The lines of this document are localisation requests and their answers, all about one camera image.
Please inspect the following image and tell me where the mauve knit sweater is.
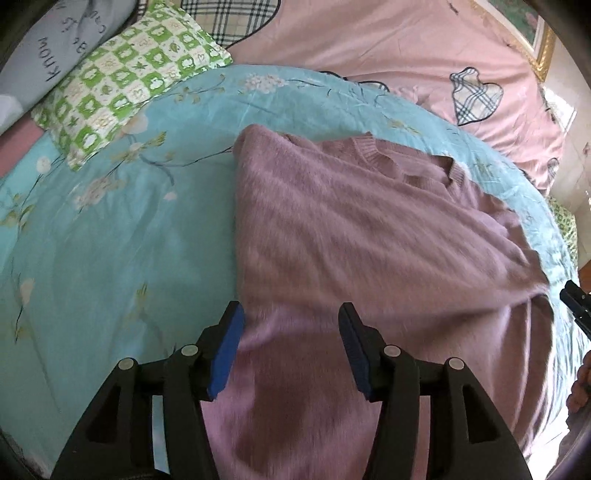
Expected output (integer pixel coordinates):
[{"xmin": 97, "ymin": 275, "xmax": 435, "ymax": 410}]
[{"xmin": 204, "ymin": 125, "xmax": 553, "ymax": 479}]

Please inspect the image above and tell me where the person's right hand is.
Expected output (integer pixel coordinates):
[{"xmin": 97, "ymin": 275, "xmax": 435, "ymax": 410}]
[{"xmin": 566, "ymin": 351, "xmax": 591, "ymax": 414}]

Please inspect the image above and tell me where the green patterned cloth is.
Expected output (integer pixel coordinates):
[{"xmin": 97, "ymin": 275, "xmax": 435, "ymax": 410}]
[{"xmin": 547, "ymin": 196, "xmax": 578, "ymax": 267}]

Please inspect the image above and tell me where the teal floral quilt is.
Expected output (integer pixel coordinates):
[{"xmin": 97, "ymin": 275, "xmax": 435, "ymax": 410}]
[{"xmin": 1, "ymin": 65, "xmax": 589, "ymax": 479}]

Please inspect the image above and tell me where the pink heart-print duvet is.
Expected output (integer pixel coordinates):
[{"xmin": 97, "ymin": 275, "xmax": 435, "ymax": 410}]
[{"xmin": 181, "ymin": 1, "xmax": 564, "ymax": 193}]

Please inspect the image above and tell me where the gold framed floral painting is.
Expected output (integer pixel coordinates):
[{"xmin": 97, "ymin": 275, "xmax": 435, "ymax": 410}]
[{"xmin": 471, "ymin": 0, "xmax": 556, "ymax": 82}]

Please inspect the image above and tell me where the pink folded blanket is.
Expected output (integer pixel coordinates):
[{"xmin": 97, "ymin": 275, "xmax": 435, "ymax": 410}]
[{"xmin": 0, "ymin": 115, "xmax": 44, "ymax": 177}]

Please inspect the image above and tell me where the green checkered pillow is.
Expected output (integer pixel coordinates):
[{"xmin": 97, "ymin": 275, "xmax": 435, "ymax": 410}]
[{"xmin": 32, "ymin": 1, "xmax": 232, "ymax": 170}]

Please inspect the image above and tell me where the grey printed pillow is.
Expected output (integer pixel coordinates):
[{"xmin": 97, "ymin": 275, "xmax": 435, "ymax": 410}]
[{"xmin": 1, "ymin": 1, "xmax": 136, "ymax": 131}]

